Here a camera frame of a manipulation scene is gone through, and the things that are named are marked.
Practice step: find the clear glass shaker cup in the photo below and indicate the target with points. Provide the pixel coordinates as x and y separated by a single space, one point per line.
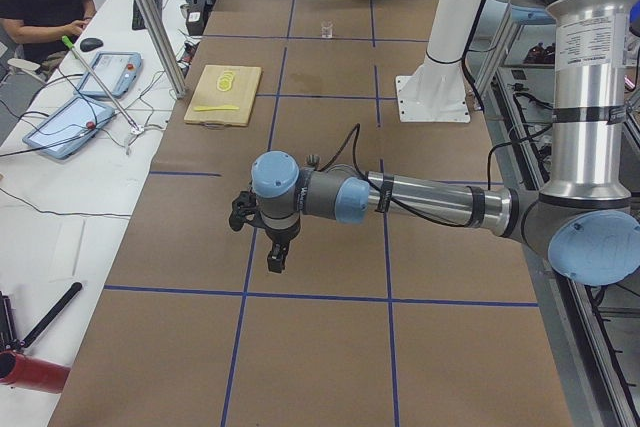
326 30

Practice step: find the black computer mouse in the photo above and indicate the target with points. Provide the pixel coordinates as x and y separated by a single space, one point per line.
90 44

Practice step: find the grey office chair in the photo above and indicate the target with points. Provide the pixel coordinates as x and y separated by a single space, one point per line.
14 79

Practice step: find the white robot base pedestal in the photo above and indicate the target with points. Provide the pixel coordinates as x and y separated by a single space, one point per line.
435 92

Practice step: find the bamboo cutting board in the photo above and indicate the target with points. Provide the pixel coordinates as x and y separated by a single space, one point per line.
242 93

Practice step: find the red cylinder bottle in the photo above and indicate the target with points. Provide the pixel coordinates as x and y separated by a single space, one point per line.
20 371

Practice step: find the aluminium frame post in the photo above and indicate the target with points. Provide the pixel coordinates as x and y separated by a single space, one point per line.
153 21

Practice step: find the teach pendant near post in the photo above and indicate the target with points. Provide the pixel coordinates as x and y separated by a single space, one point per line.
117 70

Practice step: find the reacher grabber stick green handle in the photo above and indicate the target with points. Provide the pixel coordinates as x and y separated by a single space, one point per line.
136 129

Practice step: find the yellow plastic knife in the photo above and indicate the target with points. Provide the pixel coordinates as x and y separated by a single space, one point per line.
222 107

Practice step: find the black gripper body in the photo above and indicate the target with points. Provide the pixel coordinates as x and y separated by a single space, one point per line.
279 235

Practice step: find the white foam block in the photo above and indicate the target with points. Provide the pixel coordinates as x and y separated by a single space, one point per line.
66 251

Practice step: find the person in black shirt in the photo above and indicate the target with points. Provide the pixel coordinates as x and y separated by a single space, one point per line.
39 26

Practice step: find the teach pendant far side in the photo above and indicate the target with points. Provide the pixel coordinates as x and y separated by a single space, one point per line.
69 128

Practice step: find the lemon slice nearest knife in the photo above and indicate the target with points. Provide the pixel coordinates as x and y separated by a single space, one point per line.
223 88

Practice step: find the steel jigger measuring cup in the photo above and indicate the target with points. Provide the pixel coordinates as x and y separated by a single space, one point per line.
313 160

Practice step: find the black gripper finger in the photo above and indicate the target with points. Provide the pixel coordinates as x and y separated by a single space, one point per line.
276 258

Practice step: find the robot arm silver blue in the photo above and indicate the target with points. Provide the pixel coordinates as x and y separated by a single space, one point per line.
579 221

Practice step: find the black folded umbrella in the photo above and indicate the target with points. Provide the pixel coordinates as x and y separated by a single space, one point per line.
9 336

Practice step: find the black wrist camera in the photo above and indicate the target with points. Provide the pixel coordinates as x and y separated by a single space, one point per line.
245 211

